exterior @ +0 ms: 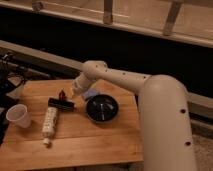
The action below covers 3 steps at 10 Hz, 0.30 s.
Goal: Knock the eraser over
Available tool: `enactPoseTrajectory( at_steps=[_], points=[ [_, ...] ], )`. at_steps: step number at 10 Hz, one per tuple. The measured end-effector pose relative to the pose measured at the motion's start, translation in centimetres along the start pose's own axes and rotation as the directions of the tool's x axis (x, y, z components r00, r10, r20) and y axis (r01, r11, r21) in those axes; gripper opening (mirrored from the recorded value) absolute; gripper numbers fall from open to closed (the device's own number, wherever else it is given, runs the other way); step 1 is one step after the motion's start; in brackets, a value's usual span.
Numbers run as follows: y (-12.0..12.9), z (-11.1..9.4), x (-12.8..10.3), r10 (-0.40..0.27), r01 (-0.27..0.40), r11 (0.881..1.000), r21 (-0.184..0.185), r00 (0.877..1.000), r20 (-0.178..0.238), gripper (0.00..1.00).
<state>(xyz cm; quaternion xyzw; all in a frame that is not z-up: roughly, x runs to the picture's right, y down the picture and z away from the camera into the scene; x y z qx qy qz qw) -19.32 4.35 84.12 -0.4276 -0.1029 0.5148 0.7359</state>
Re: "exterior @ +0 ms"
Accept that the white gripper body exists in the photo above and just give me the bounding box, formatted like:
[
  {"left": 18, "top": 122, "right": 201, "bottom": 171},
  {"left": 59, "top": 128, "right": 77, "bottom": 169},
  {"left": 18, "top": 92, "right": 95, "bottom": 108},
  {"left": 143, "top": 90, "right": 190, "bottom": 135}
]
[{"left": 72, "top": 73, "right": 94, "bottom": 96}]

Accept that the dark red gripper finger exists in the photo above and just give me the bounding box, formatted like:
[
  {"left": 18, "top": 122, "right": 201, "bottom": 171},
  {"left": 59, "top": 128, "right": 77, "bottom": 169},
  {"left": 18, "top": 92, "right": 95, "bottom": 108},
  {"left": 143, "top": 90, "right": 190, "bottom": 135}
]
[{"left": 59, "top": 90, "right": 66, "bottom": 101}]

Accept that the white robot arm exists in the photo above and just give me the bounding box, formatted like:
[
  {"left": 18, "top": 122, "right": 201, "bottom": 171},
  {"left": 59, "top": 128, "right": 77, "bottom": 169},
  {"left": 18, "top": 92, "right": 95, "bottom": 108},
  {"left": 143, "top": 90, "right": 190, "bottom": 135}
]
[{"left": 72, "top": 61, "right": 198, "bottom": 171}]

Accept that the blue cloth piece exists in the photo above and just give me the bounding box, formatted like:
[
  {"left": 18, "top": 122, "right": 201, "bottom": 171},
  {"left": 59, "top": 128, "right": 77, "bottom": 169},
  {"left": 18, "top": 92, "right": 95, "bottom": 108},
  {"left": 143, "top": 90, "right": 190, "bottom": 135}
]
[{"left": 82, "top": 88, "right": 100, "bottom": 101}]

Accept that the white tube with cap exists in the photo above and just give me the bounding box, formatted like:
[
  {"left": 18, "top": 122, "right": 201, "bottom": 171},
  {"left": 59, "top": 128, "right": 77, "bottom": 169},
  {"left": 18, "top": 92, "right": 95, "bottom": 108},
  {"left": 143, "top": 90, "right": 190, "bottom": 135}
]
[{"left": 42, "top": 107, "right": 58, "bottom": 147}]

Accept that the black round bowl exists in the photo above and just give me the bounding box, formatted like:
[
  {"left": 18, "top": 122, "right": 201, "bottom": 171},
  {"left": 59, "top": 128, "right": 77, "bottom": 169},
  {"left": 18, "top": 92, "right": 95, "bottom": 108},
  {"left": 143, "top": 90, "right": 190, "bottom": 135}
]
[{"left": 86, "top": 94, "right": 119, "bottom": 122}]

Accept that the white plastic cup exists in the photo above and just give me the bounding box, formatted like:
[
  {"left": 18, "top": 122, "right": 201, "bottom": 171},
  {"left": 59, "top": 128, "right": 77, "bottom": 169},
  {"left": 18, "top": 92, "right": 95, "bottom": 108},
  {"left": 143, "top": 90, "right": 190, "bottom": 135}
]
[{"left": 6, "top": 104, "right": 31, "bottom": 128}]

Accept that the black equipment at left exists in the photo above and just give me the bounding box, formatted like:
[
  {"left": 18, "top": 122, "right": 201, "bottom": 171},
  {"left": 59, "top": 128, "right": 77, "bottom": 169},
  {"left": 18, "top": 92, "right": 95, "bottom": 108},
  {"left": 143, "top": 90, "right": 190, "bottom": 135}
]
[{"left": 0, "top": 53, "right": 26, "bottom": 145}]

